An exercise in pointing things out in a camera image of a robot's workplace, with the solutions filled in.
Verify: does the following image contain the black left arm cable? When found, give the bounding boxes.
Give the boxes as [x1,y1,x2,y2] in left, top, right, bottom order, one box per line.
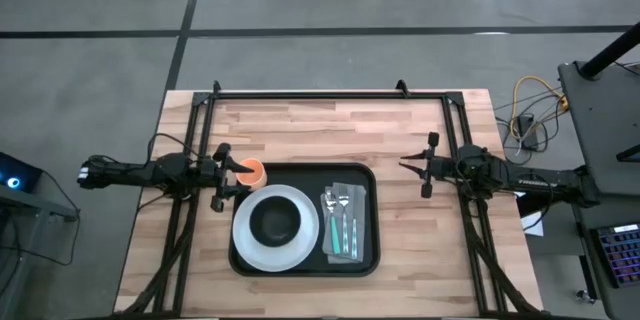
[146,132,204,162]

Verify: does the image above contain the dark keyboard desk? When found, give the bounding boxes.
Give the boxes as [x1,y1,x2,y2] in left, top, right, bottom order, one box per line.
[571,193,640,320]

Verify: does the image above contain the yellow floor cable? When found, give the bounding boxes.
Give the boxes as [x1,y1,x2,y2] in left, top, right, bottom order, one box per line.
[508,74,570,142]

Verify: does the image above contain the orange paper cup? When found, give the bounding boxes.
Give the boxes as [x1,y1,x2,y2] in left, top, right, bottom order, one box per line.
[235,157,268,192]

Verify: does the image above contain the fork with striped teal handle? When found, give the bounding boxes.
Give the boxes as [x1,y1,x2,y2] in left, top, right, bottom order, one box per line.
[338,194,352,256]

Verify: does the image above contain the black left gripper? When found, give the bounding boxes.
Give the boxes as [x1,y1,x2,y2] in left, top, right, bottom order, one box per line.
[198,141,257,214]

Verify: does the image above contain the grey side desk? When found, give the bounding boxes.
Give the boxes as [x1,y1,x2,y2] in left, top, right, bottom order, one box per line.
[556,59,640,197]

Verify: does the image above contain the black power adapter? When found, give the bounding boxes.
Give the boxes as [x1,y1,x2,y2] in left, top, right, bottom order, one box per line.
[516,113,540,150]

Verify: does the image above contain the grey metal side table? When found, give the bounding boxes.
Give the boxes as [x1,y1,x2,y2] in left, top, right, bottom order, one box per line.
[0,183,81,320]

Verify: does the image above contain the grey cloth napkin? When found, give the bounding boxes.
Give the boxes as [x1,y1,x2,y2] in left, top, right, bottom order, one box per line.
[320,181,368,265]

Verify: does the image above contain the black diagonal pole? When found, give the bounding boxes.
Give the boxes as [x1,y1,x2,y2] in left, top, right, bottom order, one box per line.
[578,21,640,80]

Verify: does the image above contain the knife with striped teal handle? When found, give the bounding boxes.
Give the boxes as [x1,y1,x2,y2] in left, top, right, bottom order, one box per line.
[350,215,360,262]

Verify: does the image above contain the white round plate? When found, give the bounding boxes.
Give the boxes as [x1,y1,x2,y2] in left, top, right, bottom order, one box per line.
[231,183,321,274]

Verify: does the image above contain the backlit colourful keyboard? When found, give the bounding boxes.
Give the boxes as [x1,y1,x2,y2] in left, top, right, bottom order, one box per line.
[594,223,640,290]

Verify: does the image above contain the spoon with solid teal handle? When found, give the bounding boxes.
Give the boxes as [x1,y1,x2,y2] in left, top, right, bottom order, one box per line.
[324,190,343,257]

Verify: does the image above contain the black bowl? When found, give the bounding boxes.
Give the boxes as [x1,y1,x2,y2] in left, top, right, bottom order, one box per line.
[248,195,303,249]

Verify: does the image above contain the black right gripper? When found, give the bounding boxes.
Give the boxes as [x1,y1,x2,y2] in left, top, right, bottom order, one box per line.
[398,131,455,200]

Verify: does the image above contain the white paper sheet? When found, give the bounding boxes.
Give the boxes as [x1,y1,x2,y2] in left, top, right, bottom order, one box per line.
[518,208,545,238]

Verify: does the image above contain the black plastic tray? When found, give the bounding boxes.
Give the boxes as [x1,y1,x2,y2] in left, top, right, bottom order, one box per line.
[228,161,382,279]

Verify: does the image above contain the black computer with blue light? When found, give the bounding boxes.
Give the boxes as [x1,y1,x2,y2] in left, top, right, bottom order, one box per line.
[0,151,45,194]

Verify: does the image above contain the black aluminium table frame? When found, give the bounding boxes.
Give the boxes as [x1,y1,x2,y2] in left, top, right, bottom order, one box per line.
[115,79,544,320]

